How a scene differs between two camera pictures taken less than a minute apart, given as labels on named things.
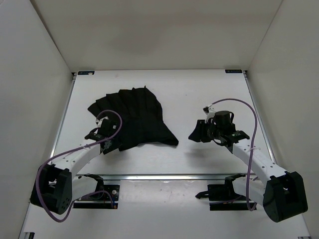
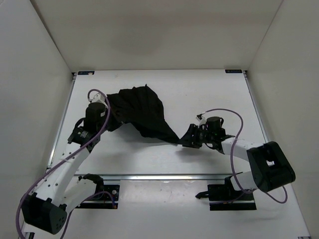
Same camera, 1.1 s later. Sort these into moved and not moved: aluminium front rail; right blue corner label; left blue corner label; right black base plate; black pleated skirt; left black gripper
Moved: black pleated skirt; left black gripper
Not moved: left blue corner label; right black base plate; right blue corner label; aluminium front rail
